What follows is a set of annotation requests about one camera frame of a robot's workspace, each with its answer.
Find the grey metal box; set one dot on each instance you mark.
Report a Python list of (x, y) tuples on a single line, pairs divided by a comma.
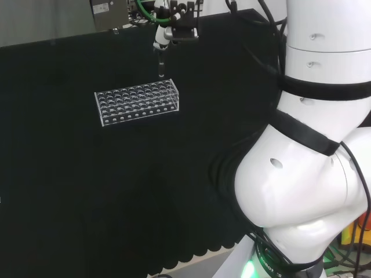
[(108, 13)]

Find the clear glass test tube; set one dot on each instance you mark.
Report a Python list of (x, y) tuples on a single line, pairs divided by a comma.
[(161, 65)]

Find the yellow stop button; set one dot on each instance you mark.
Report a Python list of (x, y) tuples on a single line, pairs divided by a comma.
[(349, 234)]

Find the clear plastic test tube rack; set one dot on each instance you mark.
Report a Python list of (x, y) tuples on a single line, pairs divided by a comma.
[(136, 101)]

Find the black bench cloth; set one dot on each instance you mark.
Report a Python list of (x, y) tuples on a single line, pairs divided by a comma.
[(87, 179)]

